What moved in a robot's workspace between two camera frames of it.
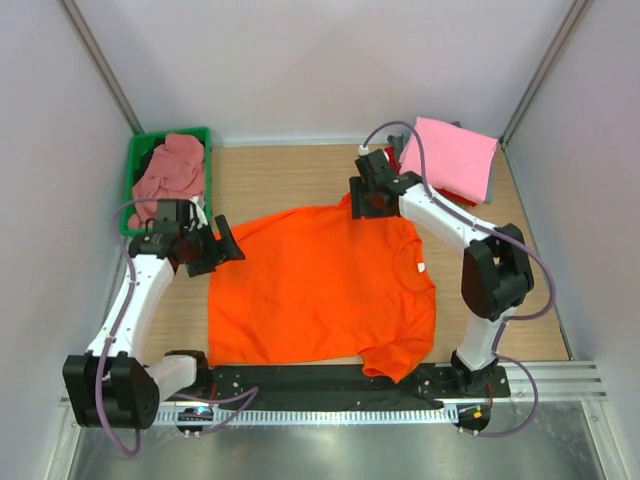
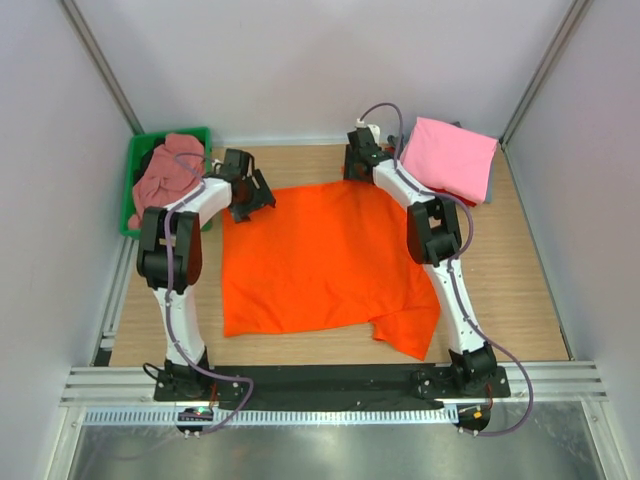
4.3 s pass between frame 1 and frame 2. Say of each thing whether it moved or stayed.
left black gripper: moved
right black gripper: moved
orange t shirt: moved
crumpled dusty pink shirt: stayed
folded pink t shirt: stayed
